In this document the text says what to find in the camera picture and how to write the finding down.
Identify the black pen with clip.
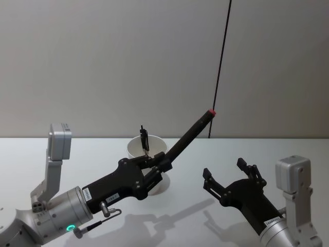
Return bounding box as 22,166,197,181
139,125,151,155

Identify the black marker with red cap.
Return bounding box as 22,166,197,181
164,109,217,167

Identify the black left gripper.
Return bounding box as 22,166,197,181
82,151,173,215

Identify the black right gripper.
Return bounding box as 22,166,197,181
202,157,283,236

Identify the white paper cup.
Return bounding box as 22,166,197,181
126,135,171,197

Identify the thin black hanging cable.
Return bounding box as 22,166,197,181
208,0,233,139

